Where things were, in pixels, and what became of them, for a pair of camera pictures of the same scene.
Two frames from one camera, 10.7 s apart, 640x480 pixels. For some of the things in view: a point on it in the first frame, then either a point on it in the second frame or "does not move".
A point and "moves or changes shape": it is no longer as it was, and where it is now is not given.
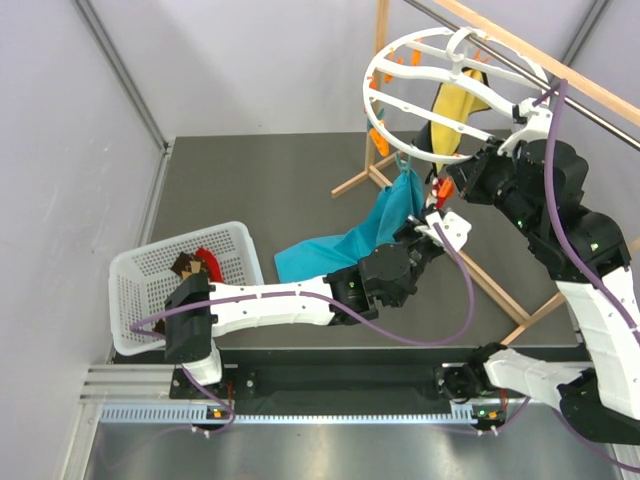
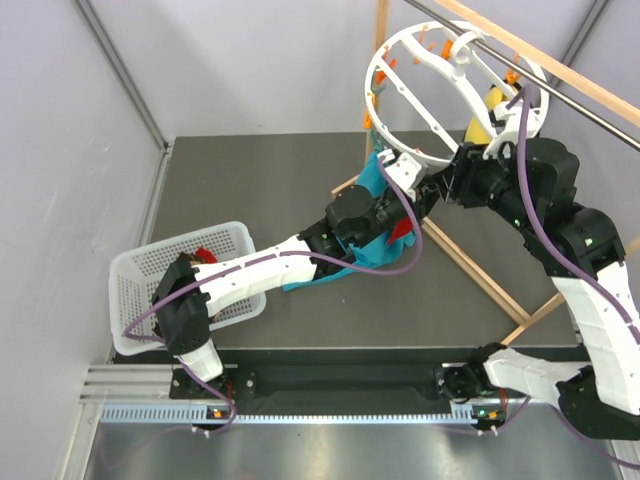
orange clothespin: (381, 144) to (380, 76)
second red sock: (213, 266) does not move
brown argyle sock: (183, 263) does not move
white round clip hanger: (441, 94) does not move
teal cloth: (399, 204) moves or changes shape
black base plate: (308, 383) does not move
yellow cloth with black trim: (456, 100) to (476, 133)
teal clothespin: (403, 167) moves or changes shape
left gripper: (408, 230) to (425, 198)
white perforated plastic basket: (140, 279) does not move
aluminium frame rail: (110, 51) does not move
